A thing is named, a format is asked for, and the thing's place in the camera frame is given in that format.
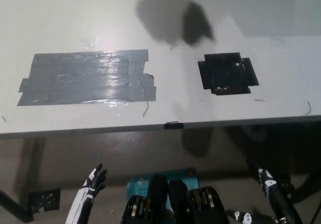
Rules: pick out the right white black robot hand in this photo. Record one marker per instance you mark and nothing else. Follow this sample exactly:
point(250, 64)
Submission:
point(283, 209)

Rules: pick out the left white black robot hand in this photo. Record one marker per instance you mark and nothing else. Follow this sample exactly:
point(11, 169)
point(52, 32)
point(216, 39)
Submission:
point(96, 181)

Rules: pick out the teal cardboard box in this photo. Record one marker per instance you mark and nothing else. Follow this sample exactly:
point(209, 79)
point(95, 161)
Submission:
point(136, 185)

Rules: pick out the black tape floor patch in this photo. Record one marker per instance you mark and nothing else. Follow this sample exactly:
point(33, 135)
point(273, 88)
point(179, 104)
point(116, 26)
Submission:
point(43, 200)

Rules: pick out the thin straight brown thread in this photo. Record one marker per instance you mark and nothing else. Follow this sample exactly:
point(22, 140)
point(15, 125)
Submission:
point(146, 108)

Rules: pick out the small black tape strip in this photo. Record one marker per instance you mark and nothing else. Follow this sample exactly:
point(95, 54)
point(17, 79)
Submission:
point(174, 125)

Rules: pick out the thin curved dark thread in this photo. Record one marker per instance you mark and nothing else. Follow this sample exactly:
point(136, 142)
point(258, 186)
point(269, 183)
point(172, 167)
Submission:
point(310, 107)
point(173, 46)

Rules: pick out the clear tape scrap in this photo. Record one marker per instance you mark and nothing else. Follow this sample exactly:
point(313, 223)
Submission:
point(89, 42)

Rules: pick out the black tape square patch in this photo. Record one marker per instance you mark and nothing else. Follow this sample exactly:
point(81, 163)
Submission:
point(227, 74)

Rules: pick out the grey duct tape patch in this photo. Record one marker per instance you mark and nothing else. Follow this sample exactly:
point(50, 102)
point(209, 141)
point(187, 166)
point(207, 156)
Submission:
point(87, 81)

